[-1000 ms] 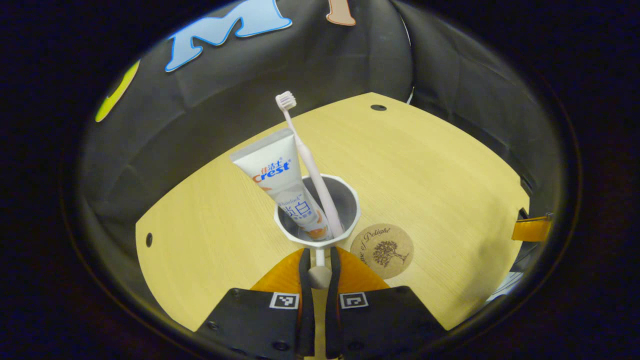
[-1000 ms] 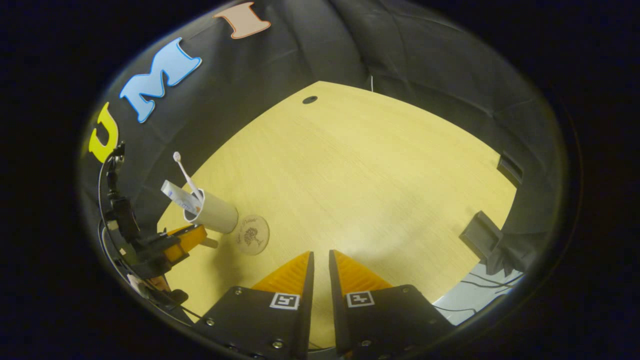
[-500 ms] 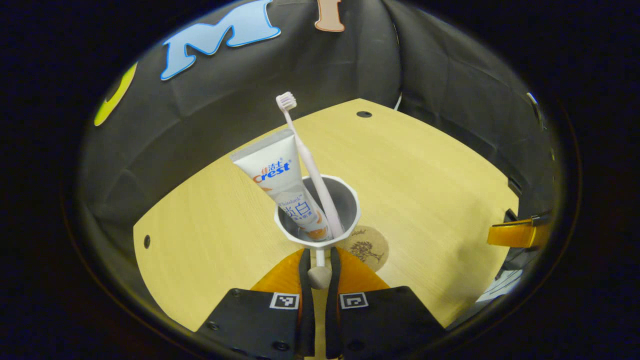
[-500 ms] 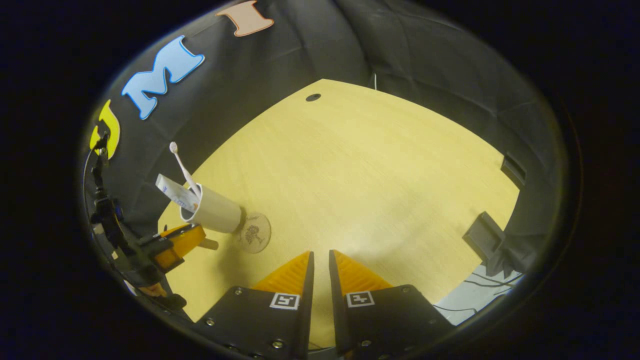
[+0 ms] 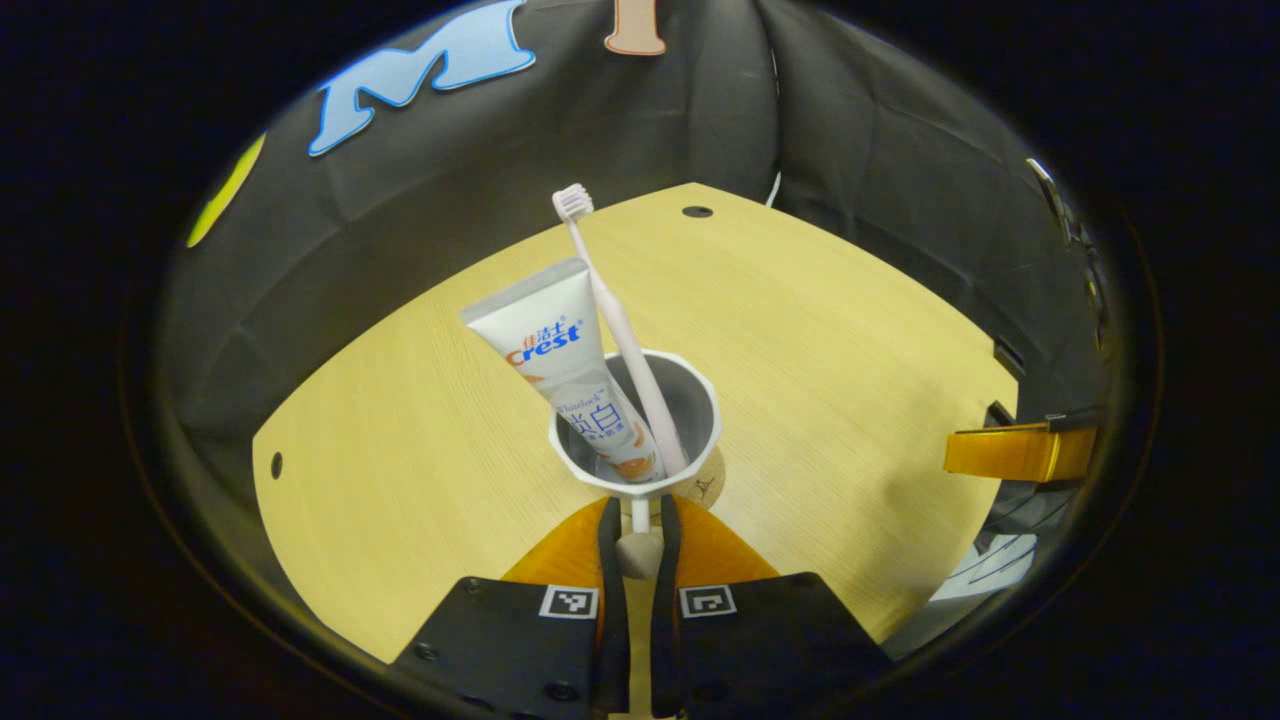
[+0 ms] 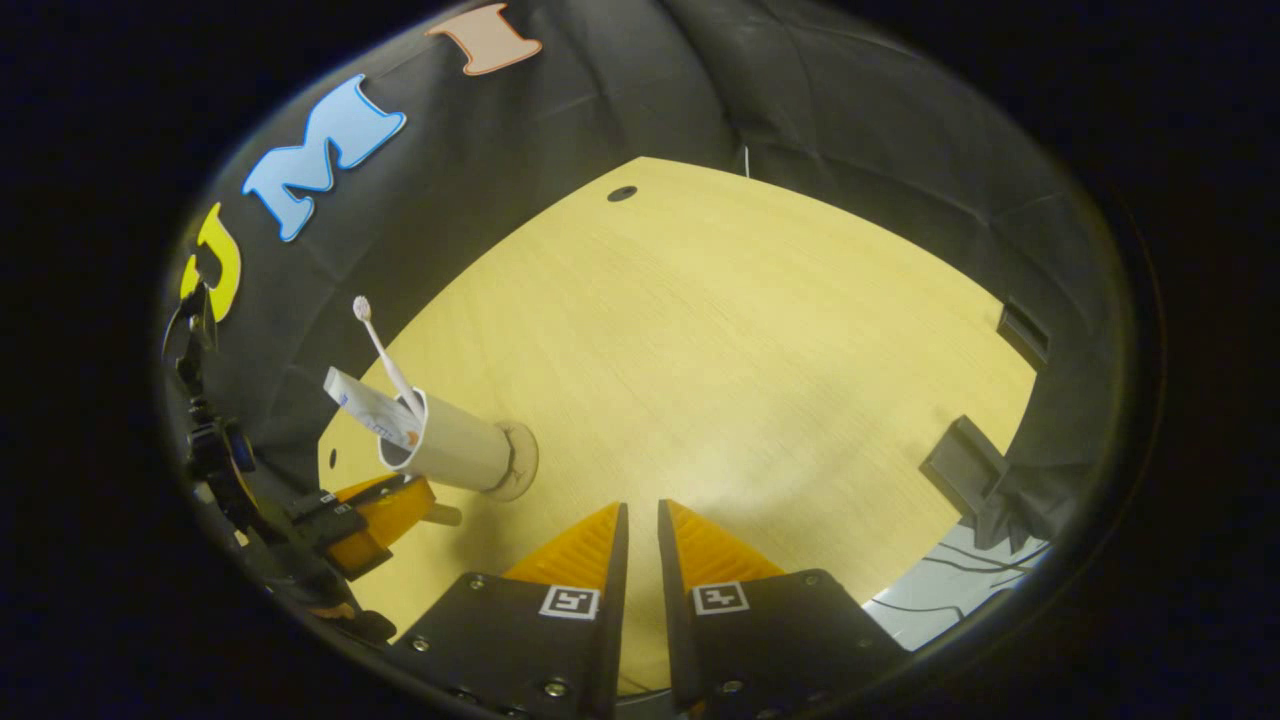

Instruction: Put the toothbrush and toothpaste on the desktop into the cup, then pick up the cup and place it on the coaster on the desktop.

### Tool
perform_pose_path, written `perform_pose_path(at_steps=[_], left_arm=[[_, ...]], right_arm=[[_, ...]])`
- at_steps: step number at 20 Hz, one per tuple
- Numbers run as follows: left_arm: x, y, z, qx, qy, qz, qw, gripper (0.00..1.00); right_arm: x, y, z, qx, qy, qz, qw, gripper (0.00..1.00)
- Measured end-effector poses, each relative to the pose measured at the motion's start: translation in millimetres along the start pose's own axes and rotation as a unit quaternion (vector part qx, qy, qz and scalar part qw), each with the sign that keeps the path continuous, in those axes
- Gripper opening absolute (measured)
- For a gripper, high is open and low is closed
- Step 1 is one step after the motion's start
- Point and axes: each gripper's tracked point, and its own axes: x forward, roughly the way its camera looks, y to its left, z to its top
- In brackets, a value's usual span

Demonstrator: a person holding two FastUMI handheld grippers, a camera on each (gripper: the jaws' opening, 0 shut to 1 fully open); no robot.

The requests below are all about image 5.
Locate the black backdrop cloth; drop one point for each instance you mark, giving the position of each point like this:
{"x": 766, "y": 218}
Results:
{"x": 700, "y": 100}

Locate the white toothpaste tube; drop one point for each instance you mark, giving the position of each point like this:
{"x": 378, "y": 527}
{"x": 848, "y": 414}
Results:
{"x": 550, "y": 340}

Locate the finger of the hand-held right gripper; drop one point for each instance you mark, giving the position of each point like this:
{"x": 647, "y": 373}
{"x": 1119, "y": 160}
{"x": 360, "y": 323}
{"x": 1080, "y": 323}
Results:
{"x": 1000, "y": 452}

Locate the round cork coaster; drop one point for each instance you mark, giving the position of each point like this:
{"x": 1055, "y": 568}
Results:
{"x": 708, "y": 482}

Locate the white toothbrush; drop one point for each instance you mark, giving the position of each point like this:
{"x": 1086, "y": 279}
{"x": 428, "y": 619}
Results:
{"x": 625, "y": 340}

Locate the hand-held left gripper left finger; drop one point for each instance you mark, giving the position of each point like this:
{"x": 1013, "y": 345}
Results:
{"x": 510, "y": 650}

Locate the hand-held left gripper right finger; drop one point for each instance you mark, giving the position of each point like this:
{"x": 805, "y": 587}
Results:
{"x": 770, "y": 650}

